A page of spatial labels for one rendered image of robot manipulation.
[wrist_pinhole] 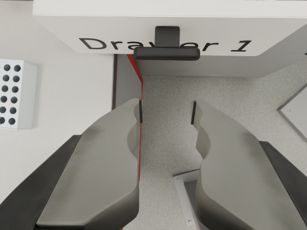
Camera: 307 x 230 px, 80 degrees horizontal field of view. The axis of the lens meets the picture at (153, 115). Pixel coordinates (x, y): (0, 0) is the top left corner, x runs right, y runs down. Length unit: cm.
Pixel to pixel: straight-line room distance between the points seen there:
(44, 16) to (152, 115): 93
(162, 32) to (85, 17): 8
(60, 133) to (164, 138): 79
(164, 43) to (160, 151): 95
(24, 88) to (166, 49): 28
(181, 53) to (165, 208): 109
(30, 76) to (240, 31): 36
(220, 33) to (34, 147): 38
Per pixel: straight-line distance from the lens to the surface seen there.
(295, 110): 132
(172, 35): 22
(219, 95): 118
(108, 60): 38
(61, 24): 26
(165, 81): 114
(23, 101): 41
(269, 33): 27
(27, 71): 41
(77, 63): 40
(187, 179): 116
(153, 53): 21
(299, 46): 79
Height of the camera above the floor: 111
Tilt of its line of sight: 87 degrees down
